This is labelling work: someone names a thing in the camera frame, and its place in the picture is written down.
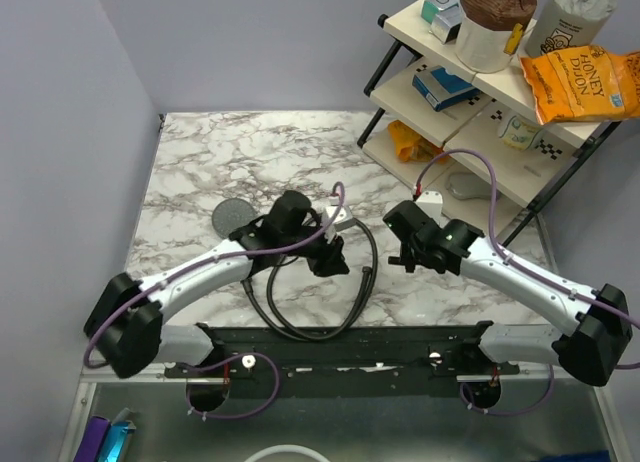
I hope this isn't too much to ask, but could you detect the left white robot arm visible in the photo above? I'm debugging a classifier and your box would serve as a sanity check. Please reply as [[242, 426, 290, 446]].
[[83, 182, 349, 379]]

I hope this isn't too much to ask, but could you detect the orange honey dijon bag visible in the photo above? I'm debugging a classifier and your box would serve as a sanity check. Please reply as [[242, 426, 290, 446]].
[[520, 45, 639, 125]]

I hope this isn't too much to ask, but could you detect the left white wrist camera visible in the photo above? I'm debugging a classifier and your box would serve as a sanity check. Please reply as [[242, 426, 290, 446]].
[[321, 195, 356, 232]]

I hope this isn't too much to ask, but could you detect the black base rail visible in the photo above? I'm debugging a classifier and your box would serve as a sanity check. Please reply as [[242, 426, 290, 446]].
[[165, 322, 519, 398]]

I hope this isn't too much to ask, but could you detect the grey cylindrical canister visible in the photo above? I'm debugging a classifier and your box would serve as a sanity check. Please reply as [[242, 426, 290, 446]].
[[524, 0, 617, 57]]

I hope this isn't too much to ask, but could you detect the white round rim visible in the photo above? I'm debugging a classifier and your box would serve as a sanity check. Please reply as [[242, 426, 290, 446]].
[[245, 444, 329, 462]]

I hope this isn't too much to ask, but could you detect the cream three-tier shelf rack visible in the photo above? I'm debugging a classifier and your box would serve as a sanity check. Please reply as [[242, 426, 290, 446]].
[[358, 1, 618, 241]]

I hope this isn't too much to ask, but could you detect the black T-shaped fitting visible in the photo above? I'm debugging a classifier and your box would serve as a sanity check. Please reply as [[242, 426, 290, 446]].
[[387, 256, 408, 267]]

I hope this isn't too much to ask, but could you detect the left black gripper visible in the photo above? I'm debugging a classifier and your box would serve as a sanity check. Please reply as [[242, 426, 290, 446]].
[[279, 219, 349, 278]]

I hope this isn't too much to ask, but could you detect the grey shower head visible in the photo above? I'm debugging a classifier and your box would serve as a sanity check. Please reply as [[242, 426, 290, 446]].
[[211, 198, 258, 239]]

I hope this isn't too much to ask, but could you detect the teal small box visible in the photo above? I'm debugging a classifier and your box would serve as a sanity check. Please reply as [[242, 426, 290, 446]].
[[421, 0, 460, 23]]

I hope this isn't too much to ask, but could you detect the orange snack bag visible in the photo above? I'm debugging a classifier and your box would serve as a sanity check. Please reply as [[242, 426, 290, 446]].
[[387, 120, 443, 163]]

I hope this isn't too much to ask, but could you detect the silver small box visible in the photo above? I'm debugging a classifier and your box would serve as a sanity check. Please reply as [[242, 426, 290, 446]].
[[430, 6, 462, 44]]

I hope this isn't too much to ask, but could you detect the yellow clip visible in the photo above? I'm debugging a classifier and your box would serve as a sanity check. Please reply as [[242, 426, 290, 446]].
[[504, 23, 525, 56]]

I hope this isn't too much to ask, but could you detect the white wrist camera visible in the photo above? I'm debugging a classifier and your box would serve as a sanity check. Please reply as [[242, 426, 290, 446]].
[[321, 195, 356, 232], [415, 190, 444, 221]]

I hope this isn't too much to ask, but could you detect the white cup brown lid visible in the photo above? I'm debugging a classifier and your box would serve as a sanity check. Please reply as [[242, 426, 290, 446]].
[[455, 0, 537, 73]]

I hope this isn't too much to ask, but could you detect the blue box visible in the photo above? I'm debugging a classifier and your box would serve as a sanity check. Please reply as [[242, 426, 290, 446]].
[[412, 66, 479, 112]]

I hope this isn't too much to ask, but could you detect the purple box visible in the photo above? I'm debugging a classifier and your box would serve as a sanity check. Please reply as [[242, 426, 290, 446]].
[[73, 416, 111, 462]]

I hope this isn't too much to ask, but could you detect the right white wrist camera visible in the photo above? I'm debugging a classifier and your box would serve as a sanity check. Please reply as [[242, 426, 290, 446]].
[[415, 190, 444, 221]]

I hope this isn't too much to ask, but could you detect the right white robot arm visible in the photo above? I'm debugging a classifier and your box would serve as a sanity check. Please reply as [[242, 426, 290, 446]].
[[383, 201, 632, 387]]

